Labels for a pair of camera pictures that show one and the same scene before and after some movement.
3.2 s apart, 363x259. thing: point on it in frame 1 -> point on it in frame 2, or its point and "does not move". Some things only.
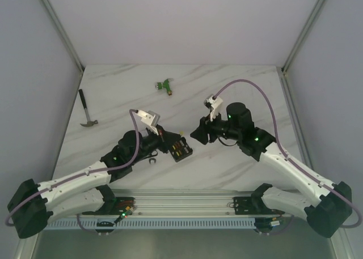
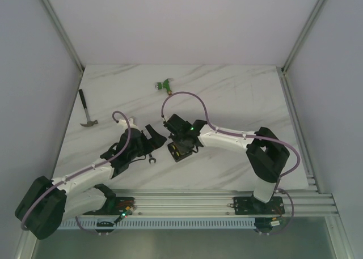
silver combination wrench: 152,159 does not move
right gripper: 201,134 -> 182,149
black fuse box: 181,149 does not move
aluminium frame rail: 185,201 does not move
